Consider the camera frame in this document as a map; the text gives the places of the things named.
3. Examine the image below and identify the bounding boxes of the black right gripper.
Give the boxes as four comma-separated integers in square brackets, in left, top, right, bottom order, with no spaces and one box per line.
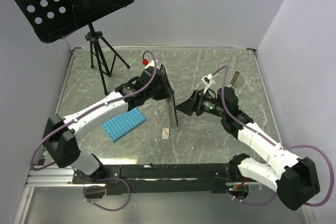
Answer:
[175,89,226,118]

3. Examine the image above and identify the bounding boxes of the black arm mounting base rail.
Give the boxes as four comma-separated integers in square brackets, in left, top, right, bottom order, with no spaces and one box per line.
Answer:
[72,163,244,195]

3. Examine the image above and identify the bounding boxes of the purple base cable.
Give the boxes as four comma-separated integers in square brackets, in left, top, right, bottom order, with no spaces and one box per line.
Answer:
[83,177,132,212]
[227,182,278,206]

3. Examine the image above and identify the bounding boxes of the black perforated music stand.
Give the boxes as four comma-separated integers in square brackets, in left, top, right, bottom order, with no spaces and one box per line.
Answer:
[0,0,135,96]

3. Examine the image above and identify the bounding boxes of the blue studded building plate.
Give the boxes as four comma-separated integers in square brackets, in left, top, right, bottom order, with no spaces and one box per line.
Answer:
[101,108,146,143]

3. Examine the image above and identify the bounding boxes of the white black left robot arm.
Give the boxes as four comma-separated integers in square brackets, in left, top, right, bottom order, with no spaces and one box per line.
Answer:
[43,62,174,183]

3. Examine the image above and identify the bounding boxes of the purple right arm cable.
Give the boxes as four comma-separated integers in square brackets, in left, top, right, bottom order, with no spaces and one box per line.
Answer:
[202,66,334,207]

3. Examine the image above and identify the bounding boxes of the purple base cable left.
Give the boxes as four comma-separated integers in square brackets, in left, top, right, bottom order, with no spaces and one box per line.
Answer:
[83,177,132,212]

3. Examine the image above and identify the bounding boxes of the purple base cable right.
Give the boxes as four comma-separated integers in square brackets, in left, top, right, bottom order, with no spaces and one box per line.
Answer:
[227,182,278,206]

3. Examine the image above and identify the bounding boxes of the beige black large stapler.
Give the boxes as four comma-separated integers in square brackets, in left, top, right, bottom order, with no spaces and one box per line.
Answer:
[160,64,180,128]

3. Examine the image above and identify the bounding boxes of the pale green small stapler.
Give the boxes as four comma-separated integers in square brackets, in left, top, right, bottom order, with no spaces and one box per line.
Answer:
[228,71,240,88]

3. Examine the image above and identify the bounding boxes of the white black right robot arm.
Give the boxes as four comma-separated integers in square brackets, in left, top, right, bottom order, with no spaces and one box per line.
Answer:
[176,87,320,210]

